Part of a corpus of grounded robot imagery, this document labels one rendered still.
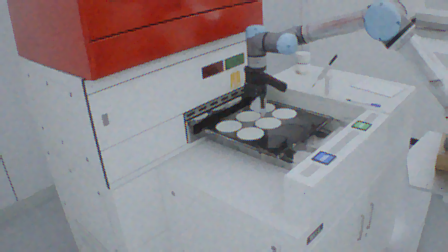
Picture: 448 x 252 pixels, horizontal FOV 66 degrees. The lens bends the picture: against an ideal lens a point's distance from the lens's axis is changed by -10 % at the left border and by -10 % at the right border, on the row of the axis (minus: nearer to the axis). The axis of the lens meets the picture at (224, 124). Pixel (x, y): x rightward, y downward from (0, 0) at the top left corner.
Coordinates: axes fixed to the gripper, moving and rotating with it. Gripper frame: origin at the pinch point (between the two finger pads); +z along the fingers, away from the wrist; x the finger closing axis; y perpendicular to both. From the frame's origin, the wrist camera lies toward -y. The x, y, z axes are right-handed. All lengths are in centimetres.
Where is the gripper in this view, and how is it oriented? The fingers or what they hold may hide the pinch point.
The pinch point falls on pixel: (264, 113)
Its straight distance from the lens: 153.6
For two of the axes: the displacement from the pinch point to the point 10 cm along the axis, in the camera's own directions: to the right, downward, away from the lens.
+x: -2.1, 4.3, -8.8
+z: 0.8, 9.0, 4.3
